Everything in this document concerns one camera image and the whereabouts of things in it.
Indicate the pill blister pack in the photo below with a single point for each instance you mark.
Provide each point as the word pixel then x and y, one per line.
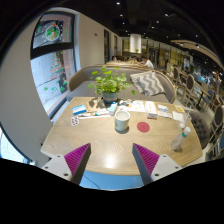
pixel 74 120

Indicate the grey curved sofa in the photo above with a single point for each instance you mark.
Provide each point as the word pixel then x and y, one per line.
pixel 78 84

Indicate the clear drinking glass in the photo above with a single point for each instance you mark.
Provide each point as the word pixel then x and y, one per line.
pixel 185 120

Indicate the clear plastic water bottle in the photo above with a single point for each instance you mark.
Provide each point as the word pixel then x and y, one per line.
pixel 179 139

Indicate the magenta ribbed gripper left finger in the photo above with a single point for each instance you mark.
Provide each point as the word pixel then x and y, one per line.
pixel 77 161

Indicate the white ceramic mug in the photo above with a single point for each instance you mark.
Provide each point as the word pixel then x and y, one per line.
pixel 121 120

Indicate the large window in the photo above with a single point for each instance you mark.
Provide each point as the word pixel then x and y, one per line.
pixel 52 58

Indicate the green potted plant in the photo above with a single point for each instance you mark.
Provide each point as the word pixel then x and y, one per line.
pixel 109 83

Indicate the blue white card box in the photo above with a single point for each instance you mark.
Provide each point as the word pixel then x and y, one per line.
pixel 79 109

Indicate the white cylindrical pillar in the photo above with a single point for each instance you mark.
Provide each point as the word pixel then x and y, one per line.
pixel 135 43

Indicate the red round coaster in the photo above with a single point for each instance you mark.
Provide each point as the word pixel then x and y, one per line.
pixel 143 127

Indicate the white booklet with red edge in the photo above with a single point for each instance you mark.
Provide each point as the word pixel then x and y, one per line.
pixel 151 110

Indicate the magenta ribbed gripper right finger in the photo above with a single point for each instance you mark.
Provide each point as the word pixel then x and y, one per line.
pixel 146 161

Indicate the white leaflet papers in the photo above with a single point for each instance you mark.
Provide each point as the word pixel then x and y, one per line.
pixel 131 105

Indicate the grey tufted chair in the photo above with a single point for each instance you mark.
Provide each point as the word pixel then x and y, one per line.
pixel 200 127

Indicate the light blue small box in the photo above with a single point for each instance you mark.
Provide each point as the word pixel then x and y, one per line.
pixel 112 108

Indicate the white pen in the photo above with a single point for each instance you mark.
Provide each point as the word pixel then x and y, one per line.
pixel 95 116

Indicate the grey zigzag cushion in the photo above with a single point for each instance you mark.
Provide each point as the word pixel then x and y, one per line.
pixel 147 83

